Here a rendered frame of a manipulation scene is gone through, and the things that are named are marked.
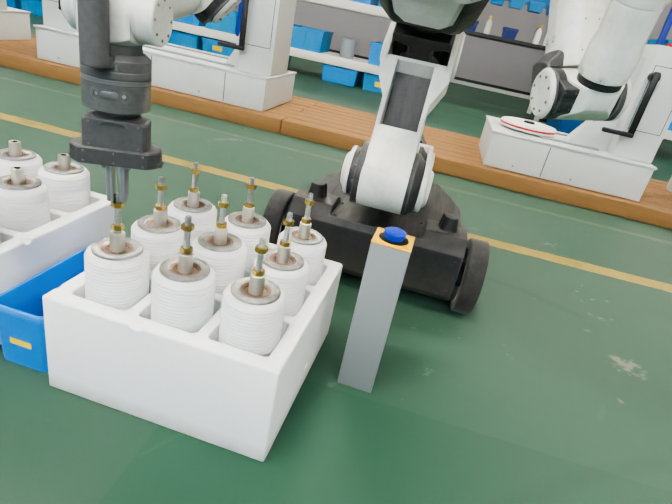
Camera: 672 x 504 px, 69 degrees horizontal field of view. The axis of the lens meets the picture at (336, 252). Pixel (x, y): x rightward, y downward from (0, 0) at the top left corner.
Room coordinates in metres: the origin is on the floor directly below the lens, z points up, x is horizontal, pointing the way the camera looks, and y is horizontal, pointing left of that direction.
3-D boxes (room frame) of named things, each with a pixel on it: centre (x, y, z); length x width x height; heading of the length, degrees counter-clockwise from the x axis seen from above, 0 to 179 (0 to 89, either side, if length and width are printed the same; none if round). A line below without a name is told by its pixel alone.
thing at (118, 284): (0.67, 0.34, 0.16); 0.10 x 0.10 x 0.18
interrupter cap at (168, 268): (0.66, 0.22, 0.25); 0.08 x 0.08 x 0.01
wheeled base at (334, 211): (1.45, -0.13, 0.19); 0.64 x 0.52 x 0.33; 172
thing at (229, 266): (0.77, 0.20, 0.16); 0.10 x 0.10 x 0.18
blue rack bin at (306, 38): (5.73, 0.74, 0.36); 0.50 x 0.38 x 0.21; 174
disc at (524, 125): (2.86, -0.90, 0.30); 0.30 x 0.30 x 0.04
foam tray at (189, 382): (0.77, 0.20, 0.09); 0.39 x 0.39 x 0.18; 81
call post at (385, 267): (0.80, -0.09, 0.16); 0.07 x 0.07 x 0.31; 81
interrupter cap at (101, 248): (0.67, 0.34, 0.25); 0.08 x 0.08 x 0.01
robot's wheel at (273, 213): (1.24, 0.17, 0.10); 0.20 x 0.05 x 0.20; 172
